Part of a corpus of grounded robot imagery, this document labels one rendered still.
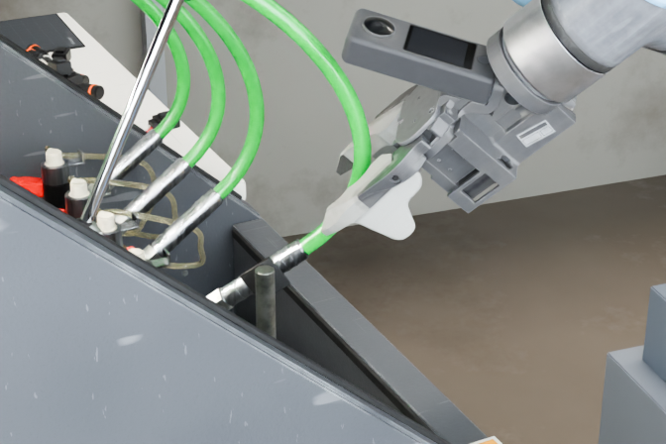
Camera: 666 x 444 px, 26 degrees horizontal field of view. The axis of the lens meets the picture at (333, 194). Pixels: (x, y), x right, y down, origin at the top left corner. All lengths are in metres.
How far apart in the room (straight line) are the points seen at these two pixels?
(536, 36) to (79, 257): 0.37
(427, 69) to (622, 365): 0.74
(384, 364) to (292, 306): 0.18
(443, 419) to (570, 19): 0.46
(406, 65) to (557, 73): 0.11
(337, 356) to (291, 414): 0.52
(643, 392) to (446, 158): 0.65
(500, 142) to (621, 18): 0.15
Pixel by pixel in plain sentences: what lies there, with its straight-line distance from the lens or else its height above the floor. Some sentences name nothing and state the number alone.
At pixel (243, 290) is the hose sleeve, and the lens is 1.19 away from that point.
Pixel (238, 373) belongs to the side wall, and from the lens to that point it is 0.93.
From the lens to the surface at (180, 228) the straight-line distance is 1.37.
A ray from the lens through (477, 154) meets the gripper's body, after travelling 1.08.
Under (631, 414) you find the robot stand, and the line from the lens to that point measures 1.72.
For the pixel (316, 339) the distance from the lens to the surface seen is 1.52.
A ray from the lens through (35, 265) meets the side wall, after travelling 0.84.
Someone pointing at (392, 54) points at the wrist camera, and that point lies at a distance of 1.06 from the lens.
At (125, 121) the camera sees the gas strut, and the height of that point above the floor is 1.38.
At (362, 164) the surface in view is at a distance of 1.14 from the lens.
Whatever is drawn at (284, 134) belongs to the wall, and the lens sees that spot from 3.57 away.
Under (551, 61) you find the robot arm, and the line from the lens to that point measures 1.03.
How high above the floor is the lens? 1.71
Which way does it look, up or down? 26 degrees down
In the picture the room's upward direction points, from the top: straight up
